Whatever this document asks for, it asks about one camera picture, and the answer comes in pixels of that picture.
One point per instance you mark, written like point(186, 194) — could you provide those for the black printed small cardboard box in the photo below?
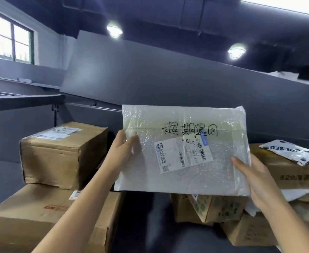
point(247, 231)

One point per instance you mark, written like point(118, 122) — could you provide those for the person's right forearm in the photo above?
point(291, 231)

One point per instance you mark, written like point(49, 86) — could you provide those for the white label tall cardboard box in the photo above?
point(223, 208)

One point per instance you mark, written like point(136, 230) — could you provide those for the dark grey metal shelving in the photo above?
point(149, 221)
point(12, 134)

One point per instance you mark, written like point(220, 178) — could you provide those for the medium brown cardboard box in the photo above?
point(51, 160)

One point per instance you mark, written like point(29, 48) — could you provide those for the person's left forearm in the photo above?
point(75, 218)

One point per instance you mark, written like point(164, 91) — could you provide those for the person's left hand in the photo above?
point(122, 155)

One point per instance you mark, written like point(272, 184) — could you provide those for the long black lettered cardboard box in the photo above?
point(283, 173)

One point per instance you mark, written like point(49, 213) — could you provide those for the white black-lettered poly bag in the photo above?
point(289, 152)

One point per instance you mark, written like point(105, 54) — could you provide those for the rectangular ceiling light panel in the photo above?
point(289, 3)

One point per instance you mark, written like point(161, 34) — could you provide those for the grid pane window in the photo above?
point(1, 36)

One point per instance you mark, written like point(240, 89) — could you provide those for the red logo cardboard box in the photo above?
point(17, 223)

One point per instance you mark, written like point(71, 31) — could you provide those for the person's right hand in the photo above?
point(260, 184)

